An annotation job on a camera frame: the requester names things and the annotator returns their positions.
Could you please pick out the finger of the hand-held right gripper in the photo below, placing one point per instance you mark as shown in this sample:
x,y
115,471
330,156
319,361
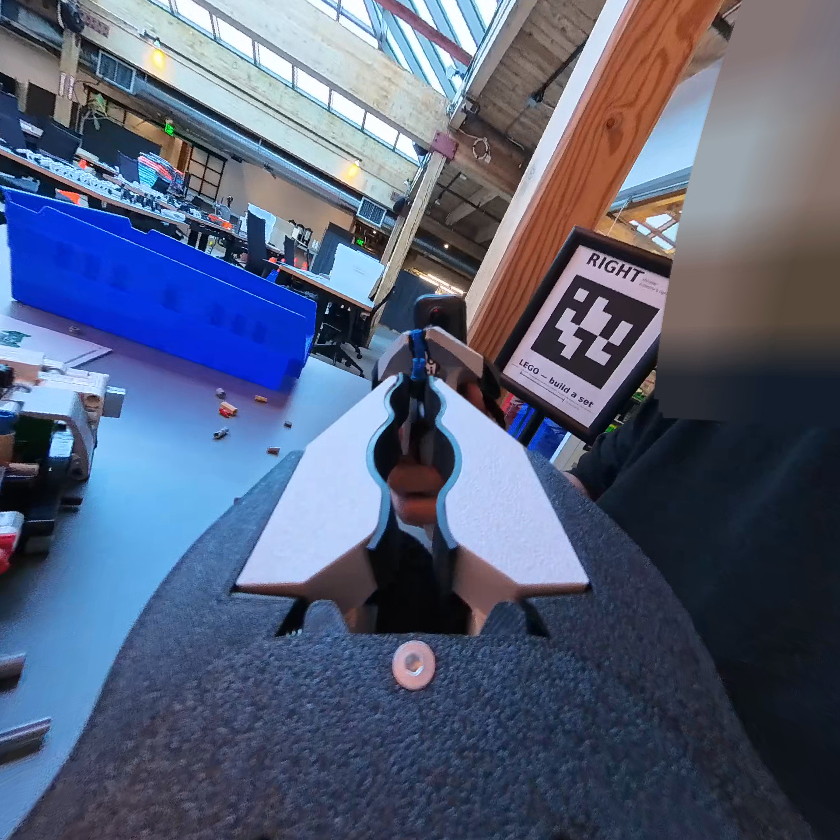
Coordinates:
x,y
396,354
456,361

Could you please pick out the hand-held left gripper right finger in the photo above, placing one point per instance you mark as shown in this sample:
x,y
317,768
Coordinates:
x,y
512,518

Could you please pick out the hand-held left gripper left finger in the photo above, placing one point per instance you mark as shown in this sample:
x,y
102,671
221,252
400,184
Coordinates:
x,y
315,518

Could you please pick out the blue lego pin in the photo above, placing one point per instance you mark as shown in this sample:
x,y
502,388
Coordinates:
x,y
414,367

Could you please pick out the white black lego truck model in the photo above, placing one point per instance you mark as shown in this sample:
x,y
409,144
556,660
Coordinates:
x,y
59,407

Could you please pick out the person's right forearm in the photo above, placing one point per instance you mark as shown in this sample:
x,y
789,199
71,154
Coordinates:
x,y
576,484

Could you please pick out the person's right hand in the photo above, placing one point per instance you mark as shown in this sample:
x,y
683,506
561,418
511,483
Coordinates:
x,y
417,489

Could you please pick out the white box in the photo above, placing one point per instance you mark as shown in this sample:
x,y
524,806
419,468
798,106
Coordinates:
x,y
358,272

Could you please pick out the wooden column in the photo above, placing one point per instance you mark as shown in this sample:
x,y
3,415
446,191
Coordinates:
x,y
410,229

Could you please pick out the background desk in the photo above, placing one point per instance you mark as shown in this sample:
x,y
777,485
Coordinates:
x,y
308,279

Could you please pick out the framed marker sign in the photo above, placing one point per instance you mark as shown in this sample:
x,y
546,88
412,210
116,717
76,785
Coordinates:
x,y
590,328

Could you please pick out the black office chair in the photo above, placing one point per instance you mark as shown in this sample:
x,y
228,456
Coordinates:
x,y
256,243

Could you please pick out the blue plastic bin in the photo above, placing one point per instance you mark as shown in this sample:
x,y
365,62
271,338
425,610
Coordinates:
x,y
164,295

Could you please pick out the stack of colourful packets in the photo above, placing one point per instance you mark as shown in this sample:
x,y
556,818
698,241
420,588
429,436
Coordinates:
x,y
157,170

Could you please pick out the open instruction booklet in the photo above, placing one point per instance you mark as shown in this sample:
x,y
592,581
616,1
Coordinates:
x,y
52,344

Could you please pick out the wall vent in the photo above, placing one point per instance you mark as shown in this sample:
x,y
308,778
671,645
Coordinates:
x,y
371,211
116,71

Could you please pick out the wooden post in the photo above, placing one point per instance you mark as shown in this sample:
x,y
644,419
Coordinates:
x,y
590,131

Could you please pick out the grey air duct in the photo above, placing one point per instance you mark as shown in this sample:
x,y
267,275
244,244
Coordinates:
x,y
262,148

